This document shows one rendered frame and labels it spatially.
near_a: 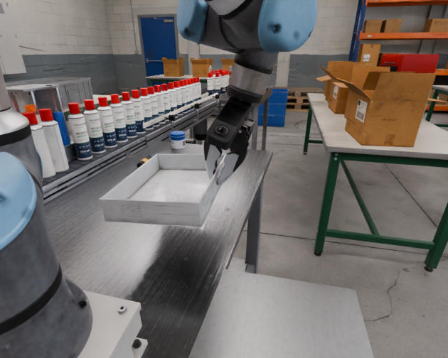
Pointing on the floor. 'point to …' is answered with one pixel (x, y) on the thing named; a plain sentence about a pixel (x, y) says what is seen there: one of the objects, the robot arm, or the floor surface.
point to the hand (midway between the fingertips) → (215, 180)
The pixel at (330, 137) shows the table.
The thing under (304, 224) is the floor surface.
